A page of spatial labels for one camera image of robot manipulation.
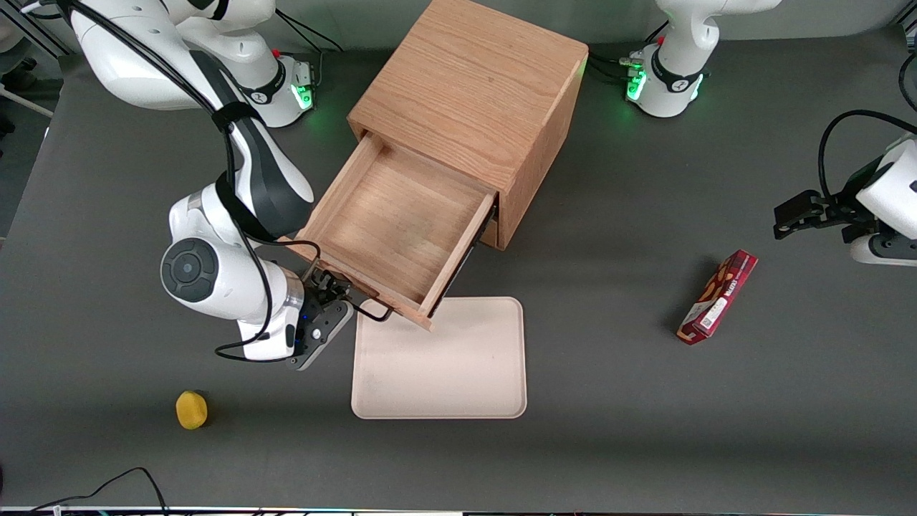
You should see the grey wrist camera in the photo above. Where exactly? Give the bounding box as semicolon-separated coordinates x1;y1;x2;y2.
850;233;917;267
287;301;355;372

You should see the oak wooden drawer cabinet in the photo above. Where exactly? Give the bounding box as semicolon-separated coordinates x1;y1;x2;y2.
347;0;590;252

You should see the black metal drawer handle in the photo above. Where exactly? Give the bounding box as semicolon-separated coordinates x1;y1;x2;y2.
304;261;394;323

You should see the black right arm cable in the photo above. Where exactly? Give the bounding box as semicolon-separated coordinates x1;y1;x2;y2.
21;0;323;363

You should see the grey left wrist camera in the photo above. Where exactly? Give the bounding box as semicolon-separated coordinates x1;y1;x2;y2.
850;233;917;267

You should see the yellow round sponge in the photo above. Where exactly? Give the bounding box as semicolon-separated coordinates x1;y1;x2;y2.
176;391;208;431

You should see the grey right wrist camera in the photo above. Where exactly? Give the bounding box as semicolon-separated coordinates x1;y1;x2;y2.
287;301;355;372

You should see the aluminium frame rail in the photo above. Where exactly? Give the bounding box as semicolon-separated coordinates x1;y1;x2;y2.
0;6;74;59

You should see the black looped wrist cable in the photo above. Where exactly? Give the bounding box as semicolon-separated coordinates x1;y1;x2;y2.
819;110;917;201

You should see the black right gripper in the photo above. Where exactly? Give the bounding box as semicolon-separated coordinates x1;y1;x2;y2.
299;270;357;317

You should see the red snack box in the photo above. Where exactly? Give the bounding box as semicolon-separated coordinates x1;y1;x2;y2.
676;249;759;346

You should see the black hanging cable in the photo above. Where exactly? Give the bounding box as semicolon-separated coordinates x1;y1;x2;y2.
898;52;917;113

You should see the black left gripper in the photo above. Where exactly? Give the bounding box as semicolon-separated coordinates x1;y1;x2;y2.
774;159;889;244

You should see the beige plastic tray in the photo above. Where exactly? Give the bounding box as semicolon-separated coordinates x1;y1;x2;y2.
350;297;528;420

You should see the thin black floor cable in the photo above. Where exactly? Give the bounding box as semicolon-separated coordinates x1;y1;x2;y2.
29;467;170;515

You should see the wooden drawer with deep tray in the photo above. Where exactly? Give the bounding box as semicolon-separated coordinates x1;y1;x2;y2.
285;133;499;332

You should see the black arm base cable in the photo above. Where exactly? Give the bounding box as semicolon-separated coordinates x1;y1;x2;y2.
274;9;345;54
589;20;671;87

